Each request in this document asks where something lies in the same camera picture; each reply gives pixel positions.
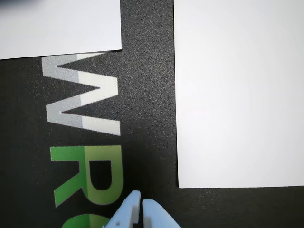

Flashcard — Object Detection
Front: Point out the white paper marked 1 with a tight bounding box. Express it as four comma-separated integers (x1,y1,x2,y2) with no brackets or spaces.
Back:
0,0,123,60

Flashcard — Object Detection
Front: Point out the white paper marked HOME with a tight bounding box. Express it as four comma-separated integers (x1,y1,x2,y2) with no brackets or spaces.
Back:
173,0,304,189

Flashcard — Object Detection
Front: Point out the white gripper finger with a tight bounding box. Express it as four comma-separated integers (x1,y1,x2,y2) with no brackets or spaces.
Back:
142,199,182,228
102,190,142,228

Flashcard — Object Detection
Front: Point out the black printed work mat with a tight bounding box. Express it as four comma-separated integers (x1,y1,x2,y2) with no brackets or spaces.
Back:
0,0,304,228

